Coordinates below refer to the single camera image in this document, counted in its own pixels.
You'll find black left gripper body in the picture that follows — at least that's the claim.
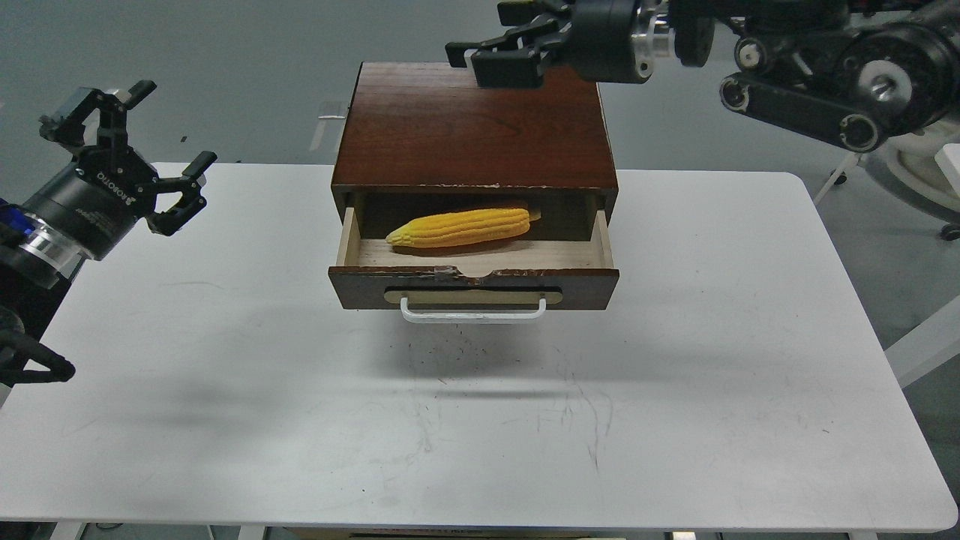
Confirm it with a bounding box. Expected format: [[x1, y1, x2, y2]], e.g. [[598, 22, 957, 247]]
[[20, 146, 158, 260]]

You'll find dark wooden drawer cabinet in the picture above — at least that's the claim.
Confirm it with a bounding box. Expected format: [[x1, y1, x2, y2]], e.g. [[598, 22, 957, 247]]
[[331, 61, 620, 219]]

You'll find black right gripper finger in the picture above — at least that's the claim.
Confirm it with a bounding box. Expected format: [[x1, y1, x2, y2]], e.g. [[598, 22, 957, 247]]
[[496, 1, 574, 26], [445, 21, 557, 89]]

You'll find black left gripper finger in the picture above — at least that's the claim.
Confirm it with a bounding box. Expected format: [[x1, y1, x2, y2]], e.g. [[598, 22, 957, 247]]
[[39, 79, 158, 169], [142, 151, 218, 236]]

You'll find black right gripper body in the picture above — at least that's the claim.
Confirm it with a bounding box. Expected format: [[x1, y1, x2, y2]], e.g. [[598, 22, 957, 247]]
[[551, 1, 670, 83]]

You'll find white office chair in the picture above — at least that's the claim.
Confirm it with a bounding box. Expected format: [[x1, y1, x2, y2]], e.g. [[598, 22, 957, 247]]
[[814, 109, 959, 242]]

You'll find yellow corn cob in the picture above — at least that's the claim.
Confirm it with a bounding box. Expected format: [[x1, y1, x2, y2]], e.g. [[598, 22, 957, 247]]
[[386, 205, 542, 249]]

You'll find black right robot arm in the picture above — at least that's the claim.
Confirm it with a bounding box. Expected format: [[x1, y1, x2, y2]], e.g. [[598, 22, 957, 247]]
[[445, 1, 959, 154]]

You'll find wooden drawer with white handle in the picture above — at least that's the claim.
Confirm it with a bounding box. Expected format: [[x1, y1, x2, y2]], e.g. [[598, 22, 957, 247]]
[[327, 208, 620, 324]]

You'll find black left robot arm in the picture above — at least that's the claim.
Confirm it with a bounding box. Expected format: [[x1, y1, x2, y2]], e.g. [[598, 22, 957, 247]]
[[1, 79, 217, 387]]

